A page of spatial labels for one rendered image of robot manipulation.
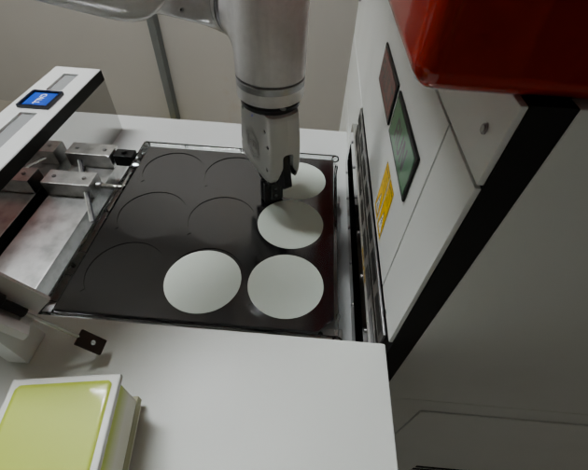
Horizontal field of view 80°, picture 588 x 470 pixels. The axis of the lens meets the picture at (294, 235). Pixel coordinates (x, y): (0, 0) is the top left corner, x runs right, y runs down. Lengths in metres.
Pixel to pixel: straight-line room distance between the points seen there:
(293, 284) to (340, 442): 0.21
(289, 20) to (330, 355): 0.33
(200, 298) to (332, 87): 1.81
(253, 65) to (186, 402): 0.34
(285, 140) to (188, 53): 1.87
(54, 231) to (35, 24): 2.19
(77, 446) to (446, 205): 0.28
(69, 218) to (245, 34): 0.40
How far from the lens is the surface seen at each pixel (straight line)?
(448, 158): 0.26
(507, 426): 0.65
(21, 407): 0.32
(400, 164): 0.36
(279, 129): 0.45
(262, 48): 0.41
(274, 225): 0.54
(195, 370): 0.36
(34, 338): 0.42
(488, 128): 0.21
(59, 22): 2.65
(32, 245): 0.65
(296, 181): 0.61
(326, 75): 2.13
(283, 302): 0.46
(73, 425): 0.30
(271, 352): 0.36
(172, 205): 0.59
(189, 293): 0.48
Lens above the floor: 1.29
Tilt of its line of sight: 49 degrees down
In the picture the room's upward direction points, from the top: 3 degrees clockwise
